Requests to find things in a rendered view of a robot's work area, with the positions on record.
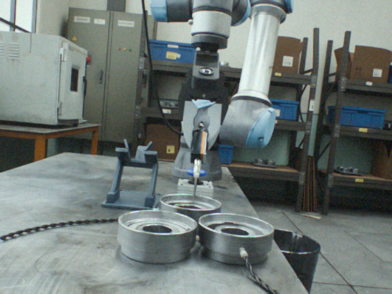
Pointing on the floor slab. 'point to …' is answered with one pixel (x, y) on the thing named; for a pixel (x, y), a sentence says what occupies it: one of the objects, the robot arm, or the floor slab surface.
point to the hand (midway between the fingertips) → (199, 143)
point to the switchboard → (112, 70)
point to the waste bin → (298, 254)
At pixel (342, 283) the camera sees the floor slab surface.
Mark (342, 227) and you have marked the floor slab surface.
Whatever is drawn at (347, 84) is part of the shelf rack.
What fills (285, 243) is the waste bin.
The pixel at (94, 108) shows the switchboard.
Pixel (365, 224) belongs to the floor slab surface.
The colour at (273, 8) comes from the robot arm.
